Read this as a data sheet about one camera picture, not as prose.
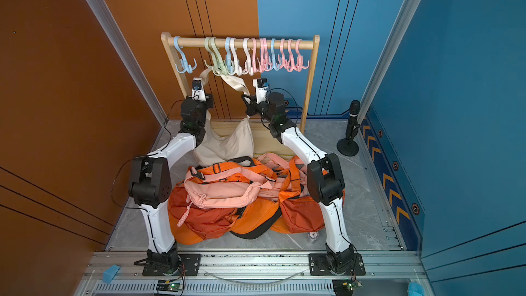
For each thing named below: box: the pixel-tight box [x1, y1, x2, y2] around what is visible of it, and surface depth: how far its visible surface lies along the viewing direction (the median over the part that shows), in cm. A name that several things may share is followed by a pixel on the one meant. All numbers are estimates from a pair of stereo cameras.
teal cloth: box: [406, 281, 426, 296], surface depth 67 cm
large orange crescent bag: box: [230, 197, 283, 240], surface depth 79 cm
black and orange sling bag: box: [230, 200, 283, 240], surface depth 79 cm
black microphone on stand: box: [336, 100, 361, 157], surface depth 101 cm
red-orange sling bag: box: [187, 155, 303, 202], surface depth 87 cm
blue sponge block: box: [102, 264, 120, 284], surface depth 73 cm
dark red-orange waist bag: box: [168, 180, 240, 240], surface depth 75 cm
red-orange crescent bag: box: [280, 195, 326, 234], surface depth 78 cm
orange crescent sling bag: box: [269, 215, 292, 234], surface depth 81 cm
